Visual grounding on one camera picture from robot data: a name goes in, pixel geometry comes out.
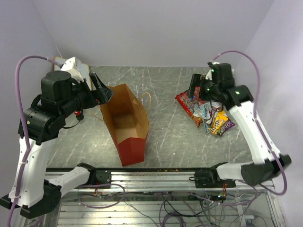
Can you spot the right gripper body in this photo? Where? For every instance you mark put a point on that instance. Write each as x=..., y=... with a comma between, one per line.
x=207, y=88

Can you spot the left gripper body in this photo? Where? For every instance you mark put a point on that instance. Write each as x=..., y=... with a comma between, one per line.
x=90, y=99

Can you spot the brown chocolate bar wrapper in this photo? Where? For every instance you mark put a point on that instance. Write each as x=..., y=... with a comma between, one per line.
x=214, y=109

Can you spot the large red snack bag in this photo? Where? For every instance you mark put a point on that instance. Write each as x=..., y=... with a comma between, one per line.
x=191, y=105

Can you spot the silver blue snack packet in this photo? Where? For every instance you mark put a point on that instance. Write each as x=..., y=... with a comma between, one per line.
x=202, y=111

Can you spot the yellow candy packet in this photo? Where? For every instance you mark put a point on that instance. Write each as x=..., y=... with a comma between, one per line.
x=218, y=120

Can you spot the red paper bag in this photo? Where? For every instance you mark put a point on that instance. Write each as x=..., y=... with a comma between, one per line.
x=127, y=122

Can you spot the dark candy packet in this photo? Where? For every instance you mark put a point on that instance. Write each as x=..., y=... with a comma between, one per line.
x=206, y=126

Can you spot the purple candy packet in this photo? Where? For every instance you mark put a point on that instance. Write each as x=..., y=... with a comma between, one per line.
x=225, y=127

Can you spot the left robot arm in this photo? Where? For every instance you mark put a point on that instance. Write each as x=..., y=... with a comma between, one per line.
x=61, y=95

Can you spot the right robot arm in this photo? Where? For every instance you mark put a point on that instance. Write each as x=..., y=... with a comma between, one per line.
x=267, y=160

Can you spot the small whiteboard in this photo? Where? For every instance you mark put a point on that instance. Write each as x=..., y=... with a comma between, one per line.
x=61, y=62

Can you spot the aluminium frame rail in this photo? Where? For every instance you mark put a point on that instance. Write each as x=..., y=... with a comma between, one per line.
x=157, y=180

